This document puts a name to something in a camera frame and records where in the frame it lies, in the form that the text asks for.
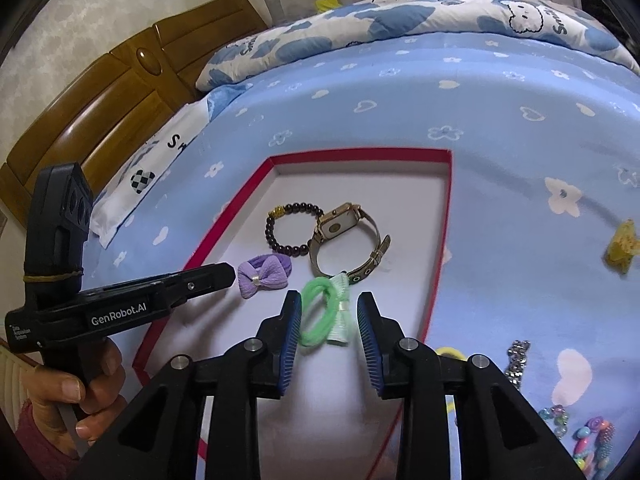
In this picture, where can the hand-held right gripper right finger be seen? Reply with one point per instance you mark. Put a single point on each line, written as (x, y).
(369, 345)

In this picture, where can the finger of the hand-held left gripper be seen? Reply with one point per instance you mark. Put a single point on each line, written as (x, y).
(210, 277)

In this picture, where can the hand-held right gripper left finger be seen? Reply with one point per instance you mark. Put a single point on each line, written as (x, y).
(291, 345)

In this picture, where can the red cardboard tray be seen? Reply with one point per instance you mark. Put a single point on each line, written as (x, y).
(360, 200)

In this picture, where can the yellow hair claw clip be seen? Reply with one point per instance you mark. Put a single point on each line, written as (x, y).
(622, 250)

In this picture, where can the person's left hand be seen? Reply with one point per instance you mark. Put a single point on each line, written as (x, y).
(107, 405)

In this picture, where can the white printed pillow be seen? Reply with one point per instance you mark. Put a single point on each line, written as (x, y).
(150, 155)

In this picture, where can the wooden headboard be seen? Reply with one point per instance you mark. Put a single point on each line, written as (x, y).
(100, 110)

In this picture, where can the gold wrist watch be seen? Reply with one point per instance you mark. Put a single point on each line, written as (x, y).
(336, 224)

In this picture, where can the blue flower bed sheet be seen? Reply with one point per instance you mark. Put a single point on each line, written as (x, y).
(400, 110)

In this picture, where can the yellow soft toy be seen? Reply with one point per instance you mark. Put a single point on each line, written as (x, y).
(327, 4)

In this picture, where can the blue and white quilt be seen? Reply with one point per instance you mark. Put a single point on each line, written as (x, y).
(400, 15)

